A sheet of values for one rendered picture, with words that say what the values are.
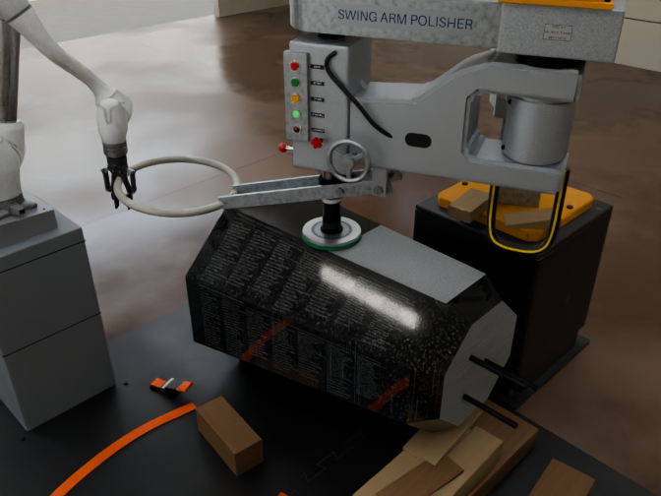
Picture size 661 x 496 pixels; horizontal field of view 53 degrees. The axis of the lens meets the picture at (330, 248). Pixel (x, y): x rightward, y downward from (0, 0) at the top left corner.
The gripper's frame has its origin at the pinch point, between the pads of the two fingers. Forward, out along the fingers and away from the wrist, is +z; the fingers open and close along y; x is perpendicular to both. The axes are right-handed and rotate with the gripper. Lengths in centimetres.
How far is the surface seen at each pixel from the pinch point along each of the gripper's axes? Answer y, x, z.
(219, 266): 43.2, -16.9, 15.3
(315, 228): 80, -17, -5
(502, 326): 148, -43, 11
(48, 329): -21, -36, 39
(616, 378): 215, 7, 72
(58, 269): -16.0, -28.7, 15.7
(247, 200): 54, -13, -13
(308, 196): 77, -20, -20
